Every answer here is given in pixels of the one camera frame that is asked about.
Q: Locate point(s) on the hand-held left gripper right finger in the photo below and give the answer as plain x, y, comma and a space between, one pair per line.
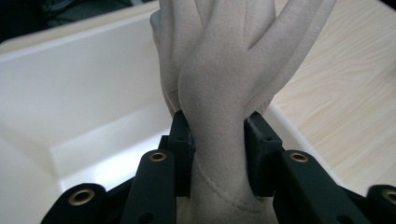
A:
263, 155

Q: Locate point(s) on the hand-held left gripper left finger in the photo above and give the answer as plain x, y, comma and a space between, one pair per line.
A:
181, 155

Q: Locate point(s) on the beige glove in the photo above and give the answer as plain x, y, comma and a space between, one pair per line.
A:
218, 93
168, 62

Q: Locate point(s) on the white box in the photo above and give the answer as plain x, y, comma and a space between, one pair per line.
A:
77, 77

